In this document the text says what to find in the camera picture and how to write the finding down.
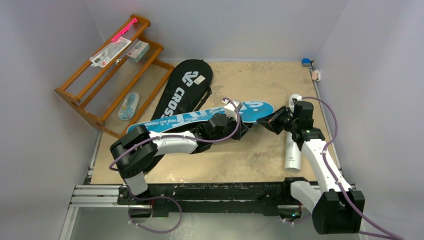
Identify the wooden shelf rack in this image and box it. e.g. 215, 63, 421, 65
55, 14, 174, 138

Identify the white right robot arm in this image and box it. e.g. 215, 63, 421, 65
257, 100, 365, 235

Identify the black metal base frame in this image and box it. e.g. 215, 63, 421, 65
67, 177, 360, 220

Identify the blue white plastic packet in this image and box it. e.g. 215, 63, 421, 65
118, 92, 140, 121

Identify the clear stationery packet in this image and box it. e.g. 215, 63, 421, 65
89, 37, 132, 68

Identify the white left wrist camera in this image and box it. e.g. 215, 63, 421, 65
222, 100, 243, 121

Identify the blue racket cover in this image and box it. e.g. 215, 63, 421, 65
126, 100, 275, 133

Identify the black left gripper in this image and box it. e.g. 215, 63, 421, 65
210, 112, 249, 144

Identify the small blue block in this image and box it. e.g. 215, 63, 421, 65
301, 58, 313, 68

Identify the pink white clip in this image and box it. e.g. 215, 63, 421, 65
311, 69, 321, 82

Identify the white shuttlecock tube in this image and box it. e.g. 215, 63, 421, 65
284, 94, 302, 173

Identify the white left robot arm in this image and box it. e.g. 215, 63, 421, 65
109, 113, 252, 205

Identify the small white box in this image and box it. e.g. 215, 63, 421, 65
126, 40, 150, 63

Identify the black Crossway racket cover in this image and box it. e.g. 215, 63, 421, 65
142, 59, 214, 175

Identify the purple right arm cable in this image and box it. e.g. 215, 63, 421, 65
299, 96, 405, 240

